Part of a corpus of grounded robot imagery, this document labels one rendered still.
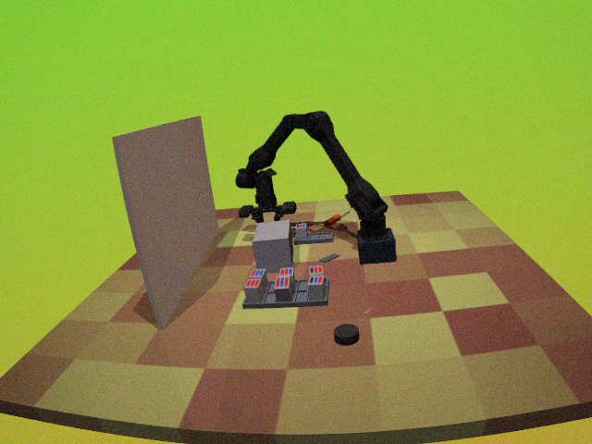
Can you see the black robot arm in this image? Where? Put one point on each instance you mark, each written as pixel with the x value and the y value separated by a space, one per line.
pixel 362 196

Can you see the black short cylinder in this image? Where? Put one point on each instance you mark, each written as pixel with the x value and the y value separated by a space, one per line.
pixel 346 334

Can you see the brown flat panel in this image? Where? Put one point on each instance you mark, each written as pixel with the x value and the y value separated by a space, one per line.
pixel 165 181

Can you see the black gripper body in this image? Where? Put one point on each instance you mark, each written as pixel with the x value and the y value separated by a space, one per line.
pixel 266 203

